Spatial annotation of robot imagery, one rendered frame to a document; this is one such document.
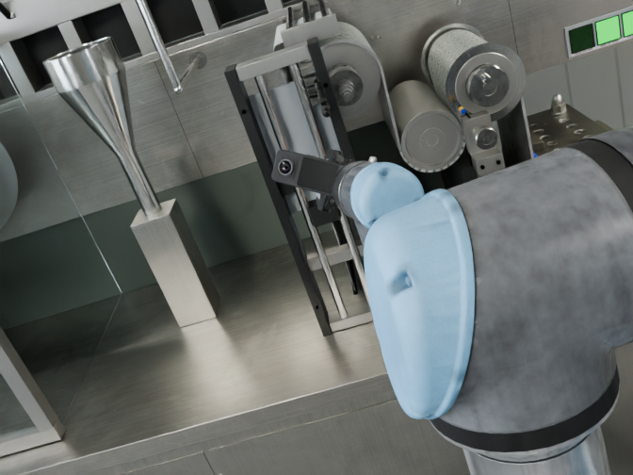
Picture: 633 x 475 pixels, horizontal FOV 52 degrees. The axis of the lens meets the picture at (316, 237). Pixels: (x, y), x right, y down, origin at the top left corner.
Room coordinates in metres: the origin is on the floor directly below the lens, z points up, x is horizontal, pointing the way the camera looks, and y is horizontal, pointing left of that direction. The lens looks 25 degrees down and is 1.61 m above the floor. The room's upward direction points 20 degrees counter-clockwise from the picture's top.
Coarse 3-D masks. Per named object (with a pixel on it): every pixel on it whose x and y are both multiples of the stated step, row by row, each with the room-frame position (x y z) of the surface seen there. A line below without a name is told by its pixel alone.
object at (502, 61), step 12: (468, 60) 1.17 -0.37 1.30; (480, 60) 1.16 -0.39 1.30; (492, 60) 1.16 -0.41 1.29; (504, 60) 1.16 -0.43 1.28; (468, 72) 1.17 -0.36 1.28; (456, 84) 1.17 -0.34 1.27; (516, 84) 1.16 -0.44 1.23; (468, 108) 1.17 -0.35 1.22; (480, 108) 1.16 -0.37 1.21; (492, 108) 1.16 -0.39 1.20
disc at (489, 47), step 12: (480, 48) 1.16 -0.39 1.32; (492, 48) 1.16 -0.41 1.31; (504, 48) 1.16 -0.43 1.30; (456, 60) 1.17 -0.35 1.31; (516, 60) 1.16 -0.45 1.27; (456, 72) 1.17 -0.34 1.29; (516, 72) 1.16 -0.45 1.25; (456, 96) 1.17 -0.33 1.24; (468, 96) 1.17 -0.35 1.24; (516, 96) 1.16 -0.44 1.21; (456, 108) 1.17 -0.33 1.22; (504, 108) 1.16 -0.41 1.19; (492, 120) 1.16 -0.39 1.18
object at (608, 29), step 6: (612, 18) 1.45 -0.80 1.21; (600, 24) 1.45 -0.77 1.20; (606, 24) 1.45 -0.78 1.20; (612, 24) 1.45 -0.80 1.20; (618, 24) 1.44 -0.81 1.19; (600, 30) 1.45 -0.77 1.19; (606, 30) 1.45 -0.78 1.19; (612, 30) 1.45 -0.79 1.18; (618, 30) 1.44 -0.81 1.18; (600, 36) 1.45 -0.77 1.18; (606, 36) 1.45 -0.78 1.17; (612, 36) 1.45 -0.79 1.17; (618, 36) 1.44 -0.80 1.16; (600, 42) 1.45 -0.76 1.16
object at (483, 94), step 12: (480, 72) 1.15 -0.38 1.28; (492, 72) 1.14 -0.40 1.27; (504, 72) 1.14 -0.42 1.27; (468, 84) 1.15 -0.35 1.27; (480, 84) 1.15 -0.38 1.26; (492, 84) 1.14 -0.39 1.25; (504, 84) 1.14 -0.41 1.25; (480, 96) 1.15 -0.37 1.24; (492, 96) 1.14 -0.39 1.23; (504, 96) 1.14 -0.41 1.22
